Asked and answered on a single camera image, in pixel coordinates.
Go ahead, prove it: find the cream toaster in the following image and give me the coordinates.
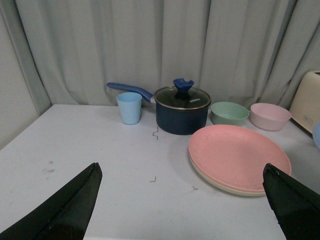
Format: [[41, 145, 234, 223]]
[[289, 70, 320, 134]]

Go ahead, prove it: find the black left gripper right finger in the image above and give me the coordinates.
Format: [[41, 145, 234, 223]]
[[263, 163, 320, 240]]

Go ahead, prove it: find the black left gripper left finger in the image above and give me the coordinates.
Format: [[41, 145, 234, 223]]
[[0, 163, 102, 240]]

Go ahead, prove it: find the light blue plastic cup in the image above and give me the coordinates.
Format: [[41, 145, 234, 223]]
[[116, 92, 142, 125]]

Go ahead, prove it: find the blue plastic plate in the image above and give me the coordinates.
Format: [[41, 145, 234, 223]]
[[312, 121, 320, 150]]

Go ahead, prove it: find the pink plastic bowl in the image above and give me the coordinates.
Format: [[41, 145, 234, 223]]
[[250, 103, 292, 132]]

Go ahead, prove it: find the grey curtain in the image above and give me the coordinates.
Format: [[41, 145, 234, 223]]
[[0, 0, 320, 147]]

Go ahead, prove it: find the dark blue saucepan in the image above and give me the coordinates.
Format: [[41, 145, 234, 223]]
[[106, 82, 211, 135]]

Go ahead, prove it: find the pink plastic plate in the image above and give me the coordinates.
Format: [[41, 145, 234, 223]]
[[188, 125, 292, 193]]

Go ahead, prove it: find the beige plastic plate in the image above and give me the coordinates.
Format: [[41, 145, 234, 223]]
[[189, 154, 266, 197]]

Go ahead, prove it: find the green plastic bowl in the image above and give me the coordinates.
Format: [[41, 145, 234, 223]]
[[210, 102, 250, 127]]

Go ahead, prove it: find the glass pot lid blue knob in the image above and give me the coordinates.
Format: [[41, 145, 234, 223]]
[[154, 78, 211, 110]]

